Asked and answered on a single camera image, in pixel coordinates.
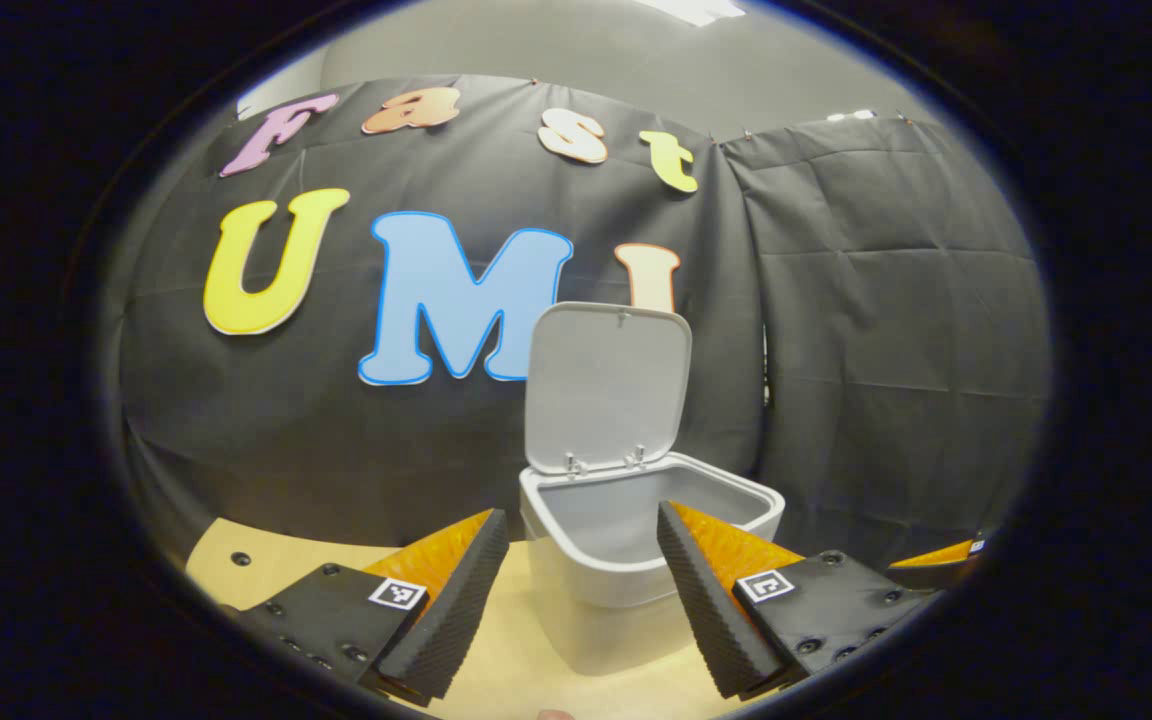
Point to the black backdrop cloth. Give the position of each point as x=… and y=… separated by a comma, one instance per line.
x=886, y=350

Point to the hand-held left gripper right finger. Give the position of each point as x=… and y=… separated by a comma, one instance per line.
x=706, y=610

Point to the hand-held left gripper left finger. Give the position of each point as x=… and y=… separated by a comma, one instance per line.
x=461, y=610

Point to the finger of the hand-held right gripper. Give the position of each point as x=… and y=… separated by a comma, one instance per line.
x=936, y=560

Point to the small ceiling light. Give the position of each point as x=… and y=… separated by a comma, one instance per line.
x=851, y=115

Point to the long ceiling light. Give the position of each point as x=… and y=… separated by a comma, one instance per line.
x=696, y=10

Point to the wooden desktop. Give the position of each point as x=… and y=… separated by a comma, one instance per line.
x=576, y=690

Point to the white desktop garbage bin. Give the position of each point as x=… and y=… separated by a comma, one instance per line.
x=606, y=400

